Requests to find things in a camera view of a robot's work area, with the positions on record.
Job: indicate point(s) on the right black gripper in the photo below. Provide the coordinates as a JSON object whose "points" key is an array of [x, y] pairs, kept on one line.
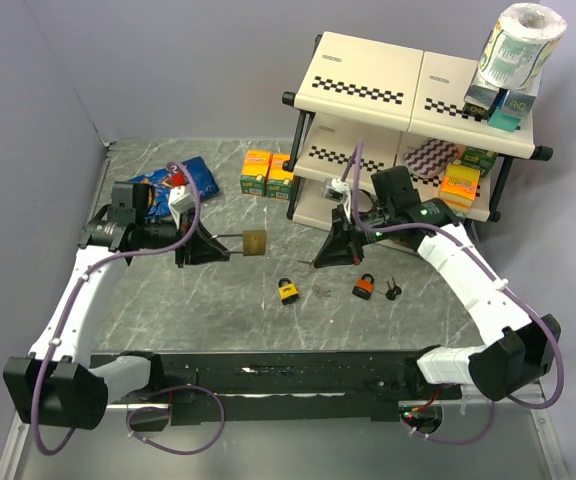
{"points": [[342, 247]]}

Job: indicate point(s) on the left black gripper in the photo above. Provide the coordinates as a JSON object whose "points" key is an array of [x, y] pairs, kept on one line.
{"points": [[201, 247]]}

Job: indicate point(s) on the orange padlock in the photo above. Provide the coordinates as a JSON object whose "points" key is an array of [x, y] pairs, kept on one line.
{"points": [[364, 287]]}

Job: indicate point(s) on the black-headed keys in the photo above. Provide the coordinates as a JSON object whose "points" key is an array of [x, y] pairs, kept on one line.
{"points": [[393, 290]]}

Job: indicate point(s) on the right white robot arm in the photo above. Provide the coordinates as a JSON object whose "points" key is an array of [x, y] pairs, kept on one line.
{"points": [[518, 345]]}

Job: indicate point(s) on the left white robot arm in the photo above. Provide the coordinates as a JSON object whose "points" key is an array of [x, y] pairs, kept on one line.
{"points": [[54, 384]]}

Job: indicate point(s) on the blue Doritos bag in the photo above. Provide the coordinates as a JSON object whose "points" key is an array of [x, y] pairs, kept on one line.
{"points": [[162, 183]]}

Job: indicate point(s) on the right orange green box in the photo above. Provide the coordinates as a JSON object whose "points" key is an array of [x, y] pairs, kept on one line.
{"points": [[279, 182]]}

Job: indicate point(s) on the orange green box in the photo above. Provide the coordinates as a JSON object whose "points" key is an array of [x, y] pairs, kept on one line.
{"points": [[254, 173], [279, 182]]}

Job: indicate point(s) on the left orange green box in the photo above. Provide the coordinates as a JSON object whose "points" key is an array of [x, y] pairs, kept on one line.
{"points": [[254, 173]]}

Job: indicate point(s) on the patterned oven mitt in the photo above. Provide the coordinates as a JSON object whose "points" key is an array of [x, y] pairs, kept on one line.
{"points": [[431, 158]]}

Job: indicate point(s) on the orange yellow sponge pack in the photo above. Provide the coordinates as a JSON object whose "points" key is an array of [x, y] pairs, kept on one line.
{"points": [[459, 187]]}

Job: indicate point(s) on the beige tiered shelf rack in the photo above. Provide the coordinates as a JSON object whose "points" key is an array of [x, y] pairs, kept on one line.
{"points": [[392, 98]]}

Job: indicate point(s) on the green box on shelf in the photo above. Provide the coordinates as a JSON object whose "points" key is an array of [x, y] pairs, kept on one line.
{"points": [[481, 159]]}

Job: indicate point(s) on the toilet paper roll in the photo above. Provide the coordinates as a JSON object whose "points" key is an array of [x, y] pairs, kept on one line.
{"points": [[523, 38]]}

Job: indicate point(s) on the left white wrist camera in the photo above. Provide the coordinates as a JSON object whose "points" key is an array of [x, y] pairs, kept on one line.
{"points": [[181, 196]]}

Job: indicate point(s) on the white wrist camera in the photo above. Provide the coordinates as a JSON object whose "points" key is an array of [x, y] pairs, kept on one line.
{"points": [[339, 191], [181, 196]]}

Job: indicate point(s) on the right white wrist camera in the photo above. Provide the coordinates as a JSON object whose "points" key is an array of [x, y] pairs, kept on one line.
{"points": [[339, 191]]}

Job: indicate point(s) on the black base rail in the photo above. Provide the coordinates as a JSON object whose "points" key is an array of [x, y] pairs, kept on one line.
{"points": [[297, 385]]}

